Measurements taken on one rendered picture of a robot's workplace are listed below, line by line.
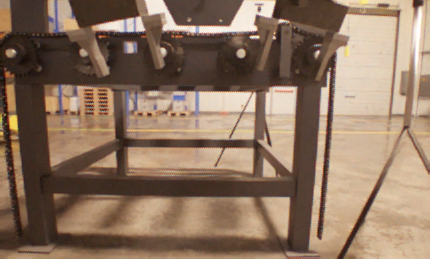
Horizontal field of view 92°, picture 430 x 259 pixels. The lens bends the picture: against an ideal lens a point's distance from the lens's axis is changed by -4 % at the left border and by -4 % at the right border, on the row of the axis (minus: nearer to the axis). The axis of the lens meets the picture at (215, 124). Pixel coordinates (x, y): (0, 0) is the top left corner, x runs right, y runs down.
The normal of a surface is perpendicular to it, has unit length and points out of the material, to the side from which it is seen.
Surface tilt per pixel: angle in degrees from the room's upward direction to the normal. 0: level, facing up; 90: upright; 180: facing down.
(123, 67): 90
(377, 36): 90
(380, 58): 90
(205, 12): 90
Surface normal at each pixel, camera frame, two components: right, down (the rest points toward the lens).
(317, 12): 0.12, 0.51
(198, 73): 0.01, 0.12
